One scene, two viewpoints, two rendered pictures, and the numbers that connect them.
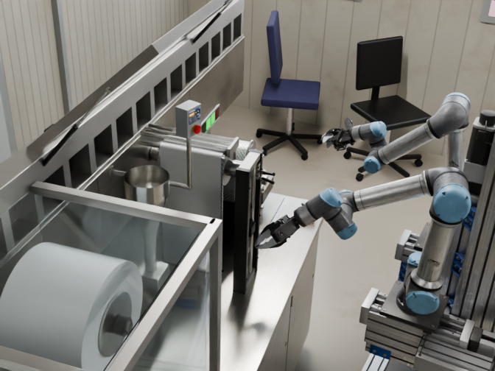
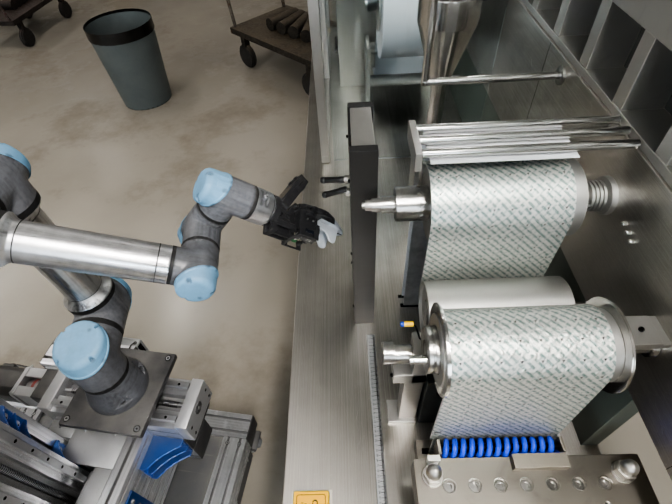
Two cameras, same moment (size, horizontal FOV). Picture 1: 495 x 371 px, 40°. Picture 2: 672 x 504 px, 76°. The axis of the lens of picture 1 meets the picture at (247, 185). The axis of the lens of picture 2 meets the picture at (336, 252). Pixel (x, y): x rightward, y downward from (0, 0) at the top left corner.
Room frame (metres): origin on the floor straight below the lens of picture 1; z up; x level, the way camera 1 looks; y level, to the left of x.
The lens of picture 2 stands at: (2.73, -0.24, 1.87)
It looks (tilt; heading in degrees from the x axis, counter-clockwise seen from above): 49 degrees down; 166
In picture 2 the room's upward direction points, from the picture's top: 4 degrees counter-clockwise
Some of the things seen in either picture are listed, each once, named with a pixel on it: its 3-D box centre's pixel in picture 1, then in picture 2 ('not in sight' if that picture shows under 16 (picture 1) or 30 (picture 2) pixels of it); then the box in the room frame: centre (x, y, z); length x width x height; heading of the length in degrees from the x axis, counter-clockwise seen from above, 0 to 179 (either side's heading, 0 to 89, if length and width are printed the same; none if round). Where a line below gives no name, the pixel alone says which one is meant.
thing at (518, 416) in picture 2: not in sight; (504, 417); (2.55, 0.09, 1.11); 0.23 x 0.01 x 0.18; 73
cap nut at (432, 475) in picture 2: not in sight; (433, 472); (2.58, -0.05, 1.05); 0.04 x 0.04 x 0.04
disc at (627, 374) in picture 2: not in sight; (603, 344); (2.53, 0.24, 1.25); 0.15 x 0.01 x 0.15; 163
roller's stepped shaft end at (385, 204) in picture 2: not in sight; (378, 204); (2.19, -0.01, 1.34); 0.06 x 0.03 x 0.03; 73
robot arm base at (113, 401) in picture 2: (417, 294); (111, 378); (2.08, -0.68, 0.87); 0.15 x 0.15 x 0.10
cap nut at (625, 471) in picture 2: not in sight; (628, 468); (2.67, 0.26, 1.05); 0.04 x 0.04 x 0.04
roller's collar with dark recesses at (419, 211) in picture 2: (235, 168); (411, 203); (2.21, 0.05, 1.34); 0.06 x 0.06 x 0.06; 73
